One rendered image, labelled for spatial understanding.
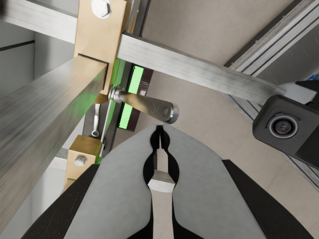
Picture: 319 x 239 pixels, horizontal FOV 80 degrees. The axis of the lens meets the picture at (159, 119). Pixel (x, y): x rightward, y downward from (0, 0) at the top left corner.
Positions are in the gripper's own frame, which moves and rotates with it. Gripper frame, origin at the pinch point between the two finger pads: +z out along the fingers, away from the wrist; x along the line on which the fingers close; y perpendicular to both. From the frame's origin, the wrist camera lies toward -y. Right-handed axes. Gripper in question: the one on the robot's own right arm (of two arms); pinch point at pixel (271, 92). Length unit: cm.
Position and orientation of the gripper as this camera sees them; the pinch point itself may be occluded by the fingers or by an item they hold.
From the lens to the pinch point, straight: 36.0
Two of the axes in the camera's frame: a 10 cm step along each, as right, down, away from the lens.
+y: 9.5, 2.7, 1.6
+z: -0.1, -4.9, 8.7
